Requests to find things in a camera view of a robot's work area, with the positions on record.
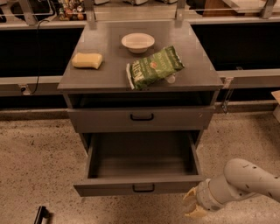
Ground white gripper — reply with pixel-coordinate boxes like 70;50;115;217
183;178;224;218

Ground grey drawer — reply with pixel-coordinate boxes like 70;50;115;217
67;106;214;133
74;130;204;197

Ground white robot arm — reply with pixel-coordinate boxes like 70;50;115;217
183;158;280;218

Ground grey top drawer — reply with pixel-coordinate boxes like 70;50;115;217
67;106;214;133

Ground grey drawer cabinet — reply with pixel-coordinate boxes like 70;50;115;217
59;20;222;145

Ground green chip bag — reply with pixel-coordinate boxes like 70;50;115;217
126;45;185;90

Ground black object on floor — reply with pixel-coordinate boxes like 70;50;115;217
33;206;48;224

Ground white ceramic bowl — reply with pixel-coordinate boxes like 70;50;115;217
121;33;155;53

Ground yellow sponge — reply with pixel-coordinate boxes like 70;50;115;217
72;52;103;69

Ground colourful items on shelf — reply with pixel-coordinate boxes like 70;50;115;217
57;0;86;21

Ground black power cable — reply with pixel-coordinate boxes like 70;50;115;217
20;18;51;95

